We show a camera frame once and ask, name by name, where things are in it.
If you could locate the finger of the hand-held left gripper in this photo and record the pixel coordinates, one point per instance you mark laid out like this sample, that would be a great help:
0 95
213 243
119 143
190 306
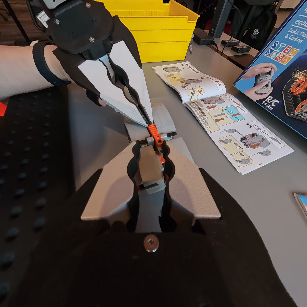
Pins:
100 79
134 72

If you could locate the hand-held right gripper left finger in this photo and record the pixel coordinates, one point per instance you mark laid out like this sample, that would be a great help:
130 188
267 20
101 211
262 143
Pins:
110 191

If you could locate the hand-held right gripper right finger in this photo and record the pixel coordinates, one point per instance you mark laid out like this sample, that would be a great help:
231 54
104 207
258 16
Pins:
191 191

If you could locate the grey building block robot model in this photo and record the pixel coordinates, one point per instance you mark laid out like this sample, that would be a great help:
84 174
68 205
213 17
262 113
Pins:
148 168

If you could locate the orange toothed beam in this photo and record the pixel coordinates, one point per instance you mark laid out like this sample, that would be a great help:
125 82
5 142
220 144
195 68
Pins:
153 132

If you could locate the person's left forearm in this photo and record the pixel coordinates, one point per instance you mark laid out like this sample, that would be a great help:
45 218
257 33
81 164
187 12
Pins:
19 69

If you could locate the person's left hand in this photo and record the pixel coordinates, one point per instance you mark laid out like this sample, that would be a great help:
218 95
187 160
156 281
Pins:
60 67

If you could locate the yellow plastic bin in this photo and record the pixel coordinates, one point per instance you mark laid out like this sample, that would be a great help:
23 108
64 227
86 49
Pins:
163 36

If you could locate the black wristband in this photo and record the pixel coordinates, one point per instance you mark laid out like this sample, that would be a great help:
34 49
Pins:
42 64

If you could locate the large black power adapter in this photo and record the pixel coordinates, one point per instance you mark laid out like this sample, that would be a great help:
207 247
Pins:
203 38

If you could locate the open instruction booklet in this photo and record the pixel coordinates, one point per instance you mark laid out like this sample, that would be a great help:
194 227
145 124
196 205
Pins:
239 129

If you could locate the black perforated mat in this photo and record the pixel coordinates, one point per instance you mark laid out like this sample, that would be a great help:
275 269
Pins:
28 168

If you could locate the brown side table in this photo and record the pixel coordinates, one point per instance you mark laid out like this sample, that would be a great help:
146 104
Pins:
225 54

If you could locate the small blue booklet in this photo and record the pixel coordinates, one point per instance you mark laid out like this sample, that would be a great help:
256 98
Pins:
302 206

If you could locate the blue toy robot box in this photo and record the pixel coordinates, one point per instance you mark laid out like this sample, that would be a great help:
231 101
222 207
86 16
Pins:
275 60

